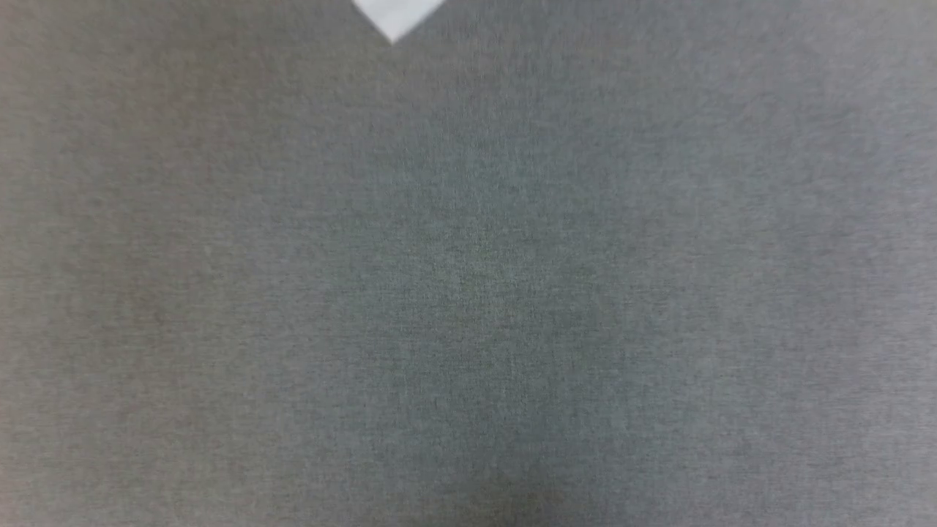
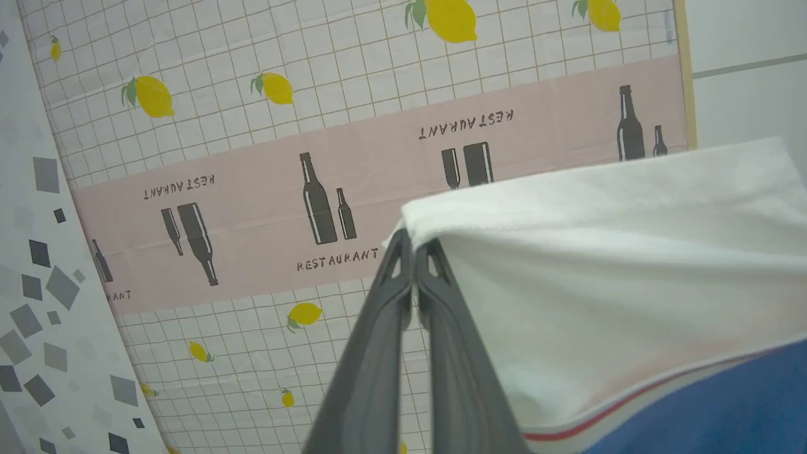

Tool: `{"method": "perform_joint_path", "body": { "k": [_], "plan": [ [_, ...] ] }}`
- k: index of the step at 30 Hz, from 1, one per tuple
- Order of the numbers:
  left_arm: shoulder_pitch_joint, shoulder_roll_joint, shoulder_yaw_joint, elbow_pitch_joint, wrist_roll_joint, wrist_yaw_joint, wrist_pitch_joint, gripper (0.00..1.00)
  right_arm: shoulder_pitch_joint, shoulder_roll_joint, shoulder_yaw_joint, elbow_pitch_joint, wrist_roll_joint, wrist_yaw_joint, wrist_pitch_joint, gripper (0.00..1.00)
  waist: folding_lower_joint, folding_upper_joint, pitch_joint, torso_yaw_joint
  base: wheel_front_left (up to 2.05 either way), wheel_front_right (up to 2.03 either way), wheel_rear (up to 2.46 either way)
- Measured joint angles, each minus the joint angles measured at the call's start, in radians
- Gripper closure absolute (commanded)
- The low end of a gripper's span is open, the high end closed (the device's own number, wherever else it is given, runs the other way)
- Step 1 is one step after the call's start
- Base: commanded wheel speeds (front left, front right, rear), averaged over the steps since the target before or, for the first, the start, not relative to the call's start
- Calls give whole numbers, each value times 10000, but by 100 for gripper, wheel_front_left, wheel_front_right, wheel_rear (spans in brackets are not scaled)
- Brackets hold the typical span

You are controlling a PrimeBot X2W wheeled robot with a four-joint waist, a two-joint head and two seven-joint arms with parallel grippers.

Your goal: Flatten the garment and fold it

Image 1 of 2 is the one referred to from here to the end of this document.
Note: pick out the blue white red-striped shirt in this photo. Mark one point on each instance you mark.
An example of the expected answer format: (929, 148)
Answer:
(395, 15)

